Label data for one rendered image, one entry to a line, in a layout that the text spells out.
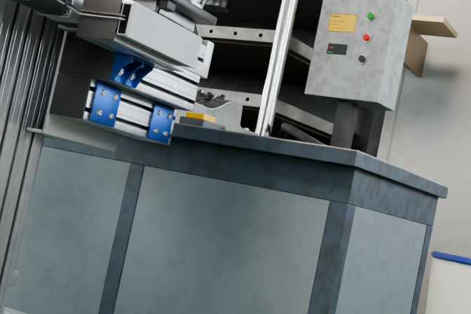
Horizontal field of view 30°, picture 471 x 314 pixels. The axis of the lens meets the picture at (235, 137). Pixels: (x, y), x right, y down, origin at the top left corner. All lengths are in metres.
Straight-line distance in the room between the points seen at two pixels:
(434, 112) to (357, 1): 2.30
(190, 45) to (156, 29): 0.14
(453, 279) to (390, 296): 2.26
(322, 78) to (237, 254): 1.14
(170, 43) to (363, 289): 0.90
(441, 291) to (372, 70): 1.91
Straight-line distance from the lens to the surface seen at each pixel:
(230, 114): 2.75
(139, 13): 1.69
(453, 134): 5.45
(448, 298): 4.79
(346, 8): 3.30
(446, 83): 5.52
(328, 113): 4.06
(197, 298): 2.35
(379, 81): 3.17
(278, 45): 3.23
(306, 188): 2.21
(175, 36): 1.81
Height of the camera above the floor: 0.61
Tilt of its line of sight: 4 degrees up
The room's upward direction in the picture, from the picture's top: 12 degrees clockwise
